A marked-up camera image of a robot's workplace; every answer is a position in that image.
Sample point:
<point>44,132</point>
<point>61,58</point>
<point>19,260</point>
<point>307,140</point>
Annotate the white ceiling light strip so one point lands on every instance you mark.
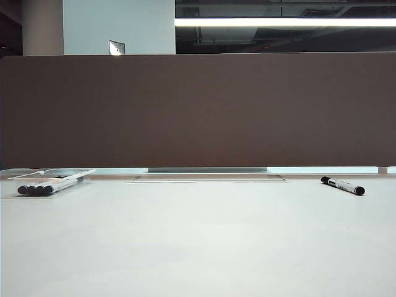
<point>284,22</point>

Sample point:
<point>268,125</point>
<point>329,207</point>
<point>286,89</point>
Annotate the clear plastic packaging box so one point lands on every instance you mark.
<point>46,174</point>

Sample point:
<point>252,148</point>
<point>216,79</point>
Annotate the white partition support leg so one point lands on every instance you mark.
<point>383,169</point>

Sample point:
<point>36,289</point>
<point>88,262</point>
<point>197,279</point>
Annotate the brown desk partition panel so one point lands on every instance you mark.
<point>198,111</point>

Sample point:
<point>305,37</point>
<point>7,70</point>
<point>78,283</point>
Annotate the beige round column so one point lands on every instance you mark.
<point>42,28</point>

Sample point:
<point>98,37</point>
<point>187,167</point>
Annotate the silver metal wall plate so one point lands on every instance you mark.
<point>117,48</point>

